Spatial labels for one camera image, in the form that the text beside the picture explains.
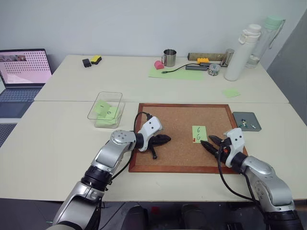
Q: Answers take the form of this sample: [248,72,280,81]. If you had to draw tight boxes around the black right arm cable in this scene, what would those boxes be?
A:
[216,143,261,202]

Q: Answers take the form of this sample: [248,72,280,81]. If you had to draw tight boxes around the wood-framed cork board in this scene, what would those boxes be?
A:
[128,103,249,174]

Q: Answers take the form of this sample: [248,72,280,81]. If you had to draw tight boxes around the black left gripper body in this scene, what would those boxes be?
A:
[146,135,161,150]

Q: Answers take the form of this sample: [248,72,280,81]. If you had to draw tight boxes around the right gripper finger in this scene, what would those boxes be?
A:
[201,140,219,155]
[208,135,225,146]

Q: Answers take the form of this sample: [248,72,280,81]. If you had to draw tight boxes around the stainless steel mug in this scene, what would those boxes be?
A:
[160,49,177,67]

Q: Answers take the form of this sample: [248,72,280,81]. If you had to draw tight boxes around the small clear jar of pins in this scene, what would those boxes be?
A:
[208,63,221,77]

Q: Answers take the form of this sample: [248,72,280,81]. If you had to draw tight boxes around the steel cylinder tumbler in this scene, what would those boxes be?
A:
[220,48,235,68]

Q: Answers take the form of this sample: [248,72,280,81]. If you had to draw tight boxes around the green note marked 0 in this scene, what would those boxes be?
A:
[103,105,122,121]

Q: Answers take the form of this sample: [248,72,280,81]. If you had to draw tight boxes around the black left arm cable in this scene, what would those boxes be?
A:
[103,112,154,192]

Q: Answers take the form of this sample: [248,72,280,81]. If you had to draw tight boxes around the clear bottle with green lid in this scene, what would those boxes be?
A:
[244,15,286,69]

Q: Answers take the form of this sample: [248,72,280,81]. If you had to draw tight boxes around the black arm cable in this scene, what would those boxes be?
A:
[216,143,261,202]
[103,112,154,192]

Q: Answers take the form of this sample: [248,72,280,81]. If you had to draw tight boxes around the black perforated mat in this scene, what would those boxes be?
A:
[0,123,18,147]

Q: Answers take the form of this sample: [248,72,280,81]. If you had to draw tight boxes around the stack of green notes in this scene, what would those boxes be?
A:
[95,116,118,128]

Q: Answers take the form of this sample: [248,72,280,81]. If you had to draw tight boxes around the white water bottle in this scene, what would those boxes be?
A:
[224,23,262,81]

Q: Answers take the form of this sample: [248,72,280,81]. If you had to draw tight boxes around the grey square tray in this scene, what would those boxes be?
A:
[232,112,262,133]

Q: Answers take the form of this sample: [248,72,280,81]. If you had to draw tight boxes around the blank green sticky note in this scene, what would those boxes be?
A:
[222,88,241,99]

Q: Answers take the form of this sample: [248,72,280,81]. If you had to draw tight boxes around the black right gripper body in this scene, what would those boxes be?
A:
[215,138,232,160]

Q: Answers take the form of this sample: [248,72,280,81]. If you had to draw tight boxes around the green note marked 1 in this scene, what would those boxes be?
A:
[94,99,112,116]

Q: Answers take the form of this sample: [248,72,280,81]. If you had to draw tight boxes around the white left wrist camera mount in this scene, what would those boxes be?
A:
[137,116,164,152]

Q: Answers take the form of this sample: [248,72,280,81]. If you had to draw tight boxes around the green note marked 66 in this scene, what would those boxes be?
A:
[191,125,208,144]

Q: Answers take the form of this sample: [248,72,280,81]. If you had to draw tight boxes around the grey usb hub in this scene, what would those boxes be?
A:
[186,64,209,71]

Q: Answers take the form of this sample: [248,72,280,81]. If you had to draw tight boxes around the black usb cable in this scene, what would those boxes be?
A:
[162,63,200,74]

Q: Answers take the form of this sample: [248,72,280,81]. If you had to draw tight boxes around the clear plastic box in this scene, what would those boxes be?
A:
[87,92,126,129]

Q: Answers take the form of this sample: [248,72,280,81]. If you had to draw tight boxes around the large green paper sheet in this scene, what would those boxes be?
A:
[148,64,206,81]

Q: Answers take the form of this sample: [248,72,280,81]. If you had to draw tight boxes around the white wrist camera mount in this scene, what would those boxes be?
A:
[223,127,246,168]
[137,116,164,152]

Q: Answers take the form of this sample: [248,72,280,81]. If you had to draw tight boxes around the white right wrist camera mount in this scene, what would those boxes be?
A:
[223,127,246,168]

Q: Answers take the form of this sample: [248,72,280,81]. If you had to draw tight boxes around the long speckled bar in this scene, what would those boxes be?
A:
[187,52,227,61]

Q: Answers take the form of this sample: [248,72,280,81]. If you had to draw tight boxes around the open laptop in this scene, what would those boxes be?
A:
[0,48,53,119]

